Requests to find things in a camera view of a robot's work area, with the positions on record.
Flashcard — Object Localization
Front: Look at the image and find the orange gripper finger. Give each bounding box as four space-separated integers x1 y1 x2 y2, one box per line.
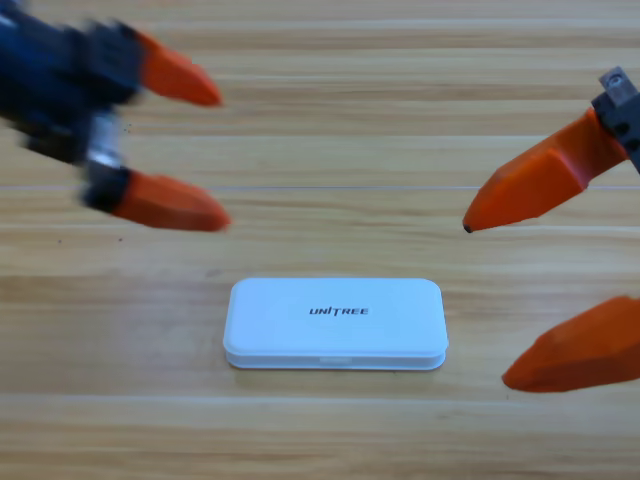
501 295 640 394
112 169 232 233

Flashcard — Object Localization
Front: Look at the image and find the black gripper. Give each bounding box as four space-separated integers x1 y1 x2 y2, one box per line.
0 9 224 215
462 66 640 235

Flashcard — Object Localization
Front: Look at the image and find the white Unitree pencil case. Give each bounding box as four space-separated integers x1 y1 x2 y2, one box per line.
222 277 450 372

